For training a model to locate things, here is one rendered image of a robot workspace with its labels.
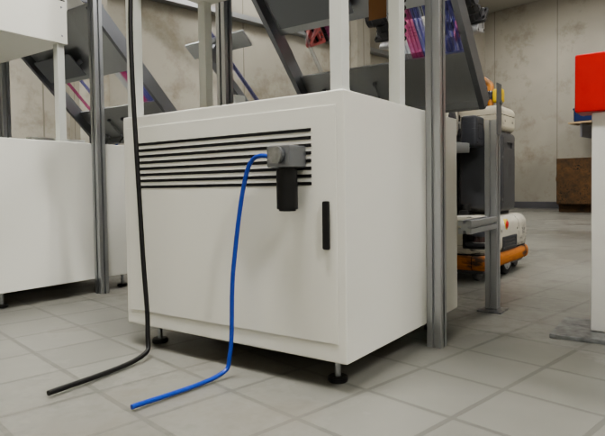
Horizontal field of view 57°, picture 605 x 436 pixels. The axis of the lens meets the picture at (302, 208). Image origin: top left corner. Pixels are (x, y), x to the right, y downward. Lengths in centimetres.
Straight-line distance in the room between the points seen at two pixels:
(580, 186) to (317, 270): 831
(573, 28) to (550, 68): 76
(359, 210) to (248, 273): 30
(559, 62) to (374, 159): 1014
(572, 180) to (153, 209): 829
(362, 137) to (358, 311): 37
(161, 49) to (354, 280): 558
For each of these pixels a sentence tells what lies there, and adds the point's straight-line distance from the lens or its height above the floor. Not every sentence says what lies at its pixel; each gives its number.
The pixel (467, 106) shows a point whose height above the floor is 69.
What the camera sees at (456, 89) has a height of 75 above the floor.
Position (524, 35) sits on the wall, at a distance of 1168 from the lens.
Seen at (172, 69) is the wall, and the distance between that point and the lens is 657.
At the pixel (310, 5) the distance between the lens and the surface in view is 198.
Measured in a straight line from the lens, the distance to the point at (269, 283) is 125.
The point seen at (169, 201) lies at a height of 39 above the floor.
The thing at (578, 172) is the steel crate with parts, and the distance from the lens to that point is 935.
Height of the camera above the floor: 42
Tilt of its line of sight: 2 degrees down
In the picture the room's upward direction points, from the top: 1 degrees counter-clockwise
